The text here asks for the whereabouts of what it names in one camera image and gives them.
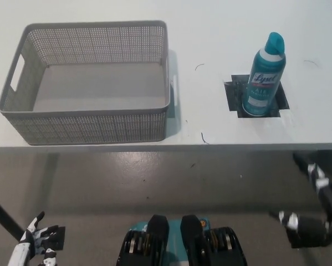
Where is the black tape square patch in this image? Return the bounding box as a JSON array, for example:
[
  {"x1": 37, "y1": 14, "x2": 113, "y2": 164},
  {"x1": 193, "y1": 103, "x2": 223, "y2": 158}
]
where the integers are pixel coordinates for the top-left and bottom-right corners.
[{"x1": 224, "y1": 74, "x2": 290, "y2": 119}]

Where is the black diagonal table leg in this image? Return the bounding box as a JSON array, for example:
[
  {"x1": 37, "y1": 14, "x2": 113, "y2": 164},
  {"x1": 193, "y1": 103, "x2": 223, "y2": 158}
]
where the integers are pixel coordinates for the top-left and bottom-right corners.
[{"x1": 0, "y1": 190, "x2": 24, "y2": 242}]

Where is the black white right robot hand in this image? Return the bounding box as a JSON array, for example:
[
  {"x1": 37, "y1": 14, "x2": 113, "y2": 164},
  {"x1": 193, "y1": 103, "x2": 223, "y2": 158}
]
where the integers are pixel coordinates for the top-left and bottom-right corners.
[{"x1": 269, "y1": 151, "x2": 332, "y2": 249}]

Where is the grey perforated plastic basket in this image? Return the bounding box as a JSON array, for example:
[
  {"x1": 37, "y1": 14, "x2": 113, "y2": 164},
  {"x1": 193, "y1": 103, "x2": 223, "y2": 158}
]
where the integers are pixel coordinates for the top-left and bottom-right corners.
[{"x1": 0, "y1": 19, "x2": 179, "y2": 146}]

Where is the black teal robot body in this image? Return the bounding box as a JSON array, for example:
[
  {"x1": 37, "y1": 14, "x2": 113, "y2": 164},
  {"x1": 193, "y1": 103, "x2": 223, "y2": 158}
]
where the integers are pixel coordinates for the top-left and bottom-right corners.
[{"x1": 116, "y1": 214, "x2": 248, "y2": 266}]

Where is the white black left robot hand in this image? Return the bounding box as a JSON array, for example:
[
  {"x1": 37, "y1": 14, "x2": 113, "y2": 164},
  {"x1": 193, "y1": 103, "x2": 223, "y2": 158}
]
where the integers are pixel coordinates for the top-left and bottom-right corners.
[{"x1": 18, "y1": 211, "x2": 59, "y2": 266}]

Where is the teal Lysol air spray can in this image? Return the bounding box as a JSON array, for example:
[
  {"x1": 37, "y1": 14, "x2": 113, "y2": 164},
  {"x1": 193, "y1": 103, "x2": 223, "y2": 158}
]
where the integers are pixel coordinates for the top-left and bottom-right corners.
[{"x1": 242, "y1": 32, "x2": 287, "y2": 116}]

